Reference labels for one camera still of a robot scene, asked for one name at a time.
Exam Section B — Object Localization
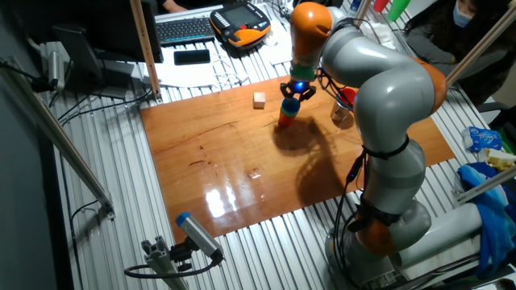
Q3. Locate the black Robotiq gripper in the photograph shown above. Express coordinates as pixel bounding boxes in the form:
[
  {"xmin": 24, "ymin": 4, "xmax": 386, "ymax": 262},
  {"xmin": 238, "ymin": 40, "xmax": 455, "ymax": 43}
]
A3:
[{"xmin": 280, "ymin": 79, "xmax": 318, "ymax": 102}]

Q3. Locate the green plastic cup stack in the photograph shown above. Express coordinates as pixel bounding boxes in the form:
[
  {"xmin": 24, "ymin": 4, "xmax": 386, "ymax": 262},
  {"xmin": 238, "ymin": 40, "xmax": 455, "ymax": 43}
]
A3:
[{"xmin": 387, "ymin": 0, "xmax": 412, "ymax": 23}]

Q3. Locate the operator bare hand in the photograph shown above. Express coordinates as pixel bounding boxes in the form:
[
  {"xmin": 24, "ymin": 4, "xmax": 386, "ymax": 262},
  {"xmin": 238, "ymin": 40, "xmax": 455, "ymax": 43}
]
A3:
[{"xmin": 163, "ymin": 0, "xmax": 189, "ymax": 14}]

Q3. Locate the white paper sheet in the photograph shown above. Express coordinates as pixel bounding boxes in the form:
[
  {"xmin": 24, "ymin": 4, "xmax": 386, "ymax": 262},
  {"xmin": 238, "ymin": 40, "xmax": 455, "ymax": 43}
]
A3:
[
  {"xmin": 154, "ymin": 47, "xmax": 243, "ymax": 89},
  {"xmin": 257, "ymin": 23, "xmax": 295, "ymax": 65}
]

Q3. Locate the stainless steel cup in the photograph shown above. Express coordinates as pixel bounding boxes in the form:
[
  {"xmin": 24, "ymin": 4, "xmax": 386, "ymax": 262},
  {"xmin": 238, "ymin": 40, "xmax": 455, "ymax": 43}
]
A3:
[{"xmin": 330, "ymin": 101, "xmax": 355, "ymax": 123}]

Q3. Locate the orange black teach pendant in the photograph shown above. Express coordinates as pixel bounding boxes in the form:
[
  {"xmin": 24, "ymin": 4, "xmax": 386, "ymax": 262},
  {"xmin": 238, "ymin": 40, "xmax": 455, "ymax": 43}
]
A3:
[{"xmin": 209, "ymin": 1, "xmax": 273, "ymax": 48}]

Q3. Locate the wooden work board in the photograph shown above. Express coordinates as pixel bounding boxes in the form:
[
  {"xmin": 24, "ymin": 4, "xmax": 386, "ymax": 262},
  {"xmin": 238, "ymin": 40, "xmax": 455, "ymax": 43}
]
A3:
[{"xmin": 139, "ymin": 66, "xmax": 456, "ymax": 245}]

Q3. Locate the white tissue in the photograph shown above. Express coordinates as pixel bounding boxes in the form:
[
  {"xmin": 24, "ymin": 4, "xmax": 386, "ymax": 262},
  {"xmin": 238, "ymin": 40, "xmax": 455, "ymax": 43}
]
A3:
[{"xmin": 360, "ymin": 19, "xmax": 398, "ymax": 48}]

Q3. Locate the black smartphone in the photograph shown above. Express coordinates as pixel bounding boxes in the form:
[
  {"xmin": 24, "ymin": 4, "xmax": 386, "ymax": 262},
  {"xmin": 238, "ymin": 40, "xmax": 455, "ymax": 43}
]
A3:
[{"xmin": 173, "ymin": 48, "xmax": 211, "ymax": 66}]

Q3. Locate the black computer keyboard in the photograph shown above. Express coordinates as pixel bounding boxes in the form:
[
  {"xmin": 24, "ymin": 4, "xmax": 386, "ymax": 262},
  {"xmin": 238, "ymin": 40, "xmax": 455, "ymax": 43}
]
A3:
[{"xmin": 154, "ymin": 4, "xmax": 224, "ymax": 46}]

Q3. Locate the person in dark jacket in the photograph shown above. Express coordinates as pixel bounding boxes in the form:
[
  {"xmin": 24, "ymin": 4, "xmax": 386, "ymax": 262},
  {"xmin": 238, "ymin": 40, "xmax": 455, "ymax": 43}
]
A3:
[{"xmin": 402, "ymin": 0, "xmax": 516, "ymax": 108}]

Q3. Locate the blue plastic bag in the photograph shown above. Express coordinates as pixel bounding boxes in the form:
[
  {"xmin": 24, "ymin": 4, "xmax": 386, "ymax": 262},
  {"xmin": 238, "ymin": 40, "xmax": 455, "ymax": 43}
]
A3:
[{"xmin": 461, "ymin": 126, "xmax": 504, "ymax": 153}]

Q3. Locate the white tube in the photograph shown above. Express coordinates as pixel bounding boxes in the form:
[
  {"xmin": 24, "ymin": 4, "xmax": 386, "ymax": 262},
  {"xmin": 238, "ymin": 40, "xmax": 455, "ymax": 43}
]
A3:
[{"xmin": 397, "ymin": 202, "xmax": 484, "ymax": 267}]

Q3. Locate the dark computer monitor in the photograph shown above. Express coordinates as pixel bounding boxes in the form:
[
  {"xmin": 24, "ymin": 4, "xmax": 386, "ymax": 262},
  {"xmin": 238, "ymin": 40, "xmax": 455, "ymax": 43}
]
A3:
[{"xmin": 10, "ymin": 0, "xmax": 164, "ymax": 64}]

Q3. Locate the aluminium profile bar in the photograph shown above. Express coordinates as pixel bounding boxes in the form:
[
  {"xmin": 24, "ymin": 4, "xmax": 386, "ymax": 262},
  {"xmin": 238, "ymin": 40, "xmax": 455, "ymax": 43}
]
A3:
[{"xmin": 453, "ymin": 164, "xmax": 516, "ymax": 205}]

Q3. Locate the yellow snack bag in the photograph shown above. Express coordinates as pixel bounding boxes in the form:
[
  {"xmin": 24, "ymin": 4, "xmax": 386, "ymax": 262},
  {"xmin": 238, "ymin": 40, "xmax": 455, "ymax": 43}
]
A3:
[{"xmin": 479, "ymin": 147, "xmax": 516, "ymax": 171}]

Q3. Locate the grey monitor stand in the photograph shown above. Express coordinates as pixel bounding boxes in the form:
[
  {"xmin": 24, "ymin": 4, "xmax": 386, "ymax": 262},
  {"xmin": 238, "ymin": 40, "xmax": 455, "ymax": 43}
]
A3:
[{"xmin": 52, "ymin": 24, "xmax": 136, "ymax": 101}]

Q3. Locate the blue cloth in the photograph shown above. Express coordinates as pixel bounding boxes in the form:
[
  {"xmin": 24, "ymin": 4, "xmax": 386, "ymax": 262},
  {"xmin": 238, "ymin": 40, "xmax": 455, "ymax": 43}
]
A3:
[{"xmin": 457, "ymin": 162, "xmax": 516, "ymax": 280}]

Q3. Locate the white charger cable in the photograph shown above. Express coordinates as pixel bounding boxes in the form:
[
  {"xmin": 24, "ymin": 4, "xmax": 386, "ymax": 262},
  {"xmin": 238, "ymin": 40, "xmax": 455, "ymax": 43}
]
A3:
[{"xmin": 209, "ymin": 52, "xmax": 252, "ymax": 90}]

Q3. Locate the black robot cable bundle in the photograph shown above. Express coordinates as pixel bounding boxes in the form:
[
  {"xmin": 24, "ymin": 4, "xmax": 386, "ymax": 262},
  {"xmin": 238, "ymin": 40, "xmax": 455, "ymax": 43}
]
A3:
[{"xmin": 316, "ymin": 15, "xmax": 410, "ymax": 289}]

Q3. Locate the wooden frame post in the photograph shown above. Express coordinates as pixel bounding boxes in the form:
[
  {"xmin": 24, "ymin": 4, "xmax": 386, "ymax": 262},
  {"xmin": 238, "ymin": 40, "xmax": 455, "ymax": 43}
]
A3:
[{"xmin": 128, "ymin": 0, "xmax": 163, "ymax": 104}]

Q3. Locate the silver camera blue cap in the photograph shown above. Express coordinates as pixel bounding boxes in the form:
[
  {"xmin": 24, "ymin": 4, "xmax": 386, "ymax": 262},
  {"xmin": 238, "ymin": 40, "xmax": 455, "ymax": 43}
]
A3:
[{"xmin": 175, "ymin": 211, "xmax": 225, "ymax": 263}]

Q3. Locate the aluminium frame beam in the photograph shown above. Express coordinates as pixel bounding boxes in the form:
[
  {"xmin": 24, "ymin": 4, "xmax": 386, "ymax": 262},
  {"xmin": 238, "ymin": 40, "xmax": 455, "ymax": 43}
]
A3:
[
  {"xmin": 0, "ymin": 56, "xmax": 116, "ymax": 221},
  {"xmin": 445, "ymin": 3, "xmax": 516, "ymax": 88}
]

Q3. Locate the black power cable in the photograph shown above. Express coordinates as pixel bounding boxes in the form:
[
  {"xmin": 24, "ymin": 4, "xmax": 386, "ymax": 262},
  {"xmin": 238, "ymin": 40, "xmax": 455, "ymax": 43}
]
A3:
[{"xmin": 56, "ymin": 88, "xmax": 154, "ymax": 126}]

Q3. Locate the aluminium camera mount profile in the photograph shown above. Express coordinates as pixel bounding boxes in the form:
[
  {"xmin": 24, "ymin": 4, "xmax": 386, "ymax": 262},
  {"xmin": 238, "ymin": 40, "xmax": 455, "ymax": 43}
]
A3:
[{"xmin": 140, "ymin": 235, "xmax": 190, "ymax": 290}]

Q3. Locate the black camera cable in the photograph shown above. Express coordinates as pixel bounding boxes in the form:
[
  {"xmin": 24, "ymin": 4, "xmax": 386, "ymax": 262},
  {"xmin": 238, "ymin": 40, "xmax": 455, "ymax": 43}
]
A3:
[{"xmin": 123, "ymin": 257, "xmax": 225, "ymax": 280}]

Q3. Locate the silver cylindrical camera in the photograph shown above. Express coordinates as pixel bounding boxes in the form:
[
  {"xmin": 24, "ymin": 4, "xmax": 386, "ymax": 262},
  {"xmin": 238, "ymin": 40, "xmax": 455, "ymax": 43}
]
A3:
[{"xmin": 47, "ymin": 50, "xmax": 66, "ymax": 92}]

